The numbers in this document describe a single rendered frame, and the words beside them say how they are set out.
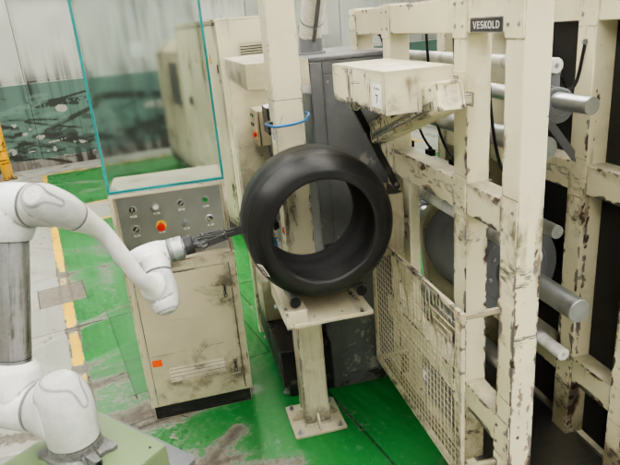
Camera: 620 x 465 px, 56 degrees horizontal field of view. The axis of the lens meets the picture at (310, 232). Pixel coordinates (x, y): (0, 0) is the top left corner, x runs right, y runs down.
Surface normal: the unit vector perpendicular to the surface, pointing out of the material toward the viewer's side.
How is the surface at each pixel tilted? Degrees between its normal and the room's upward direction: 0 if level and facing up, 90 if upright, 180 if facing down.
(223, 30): 90
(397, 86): 90
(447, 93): 72
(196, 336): 89
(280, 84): 90
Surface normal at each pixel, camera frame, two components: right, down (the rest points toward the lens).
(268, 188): -0.39, -0.19
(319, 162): 0.09, -0.48
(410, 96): 0.24, 0.31
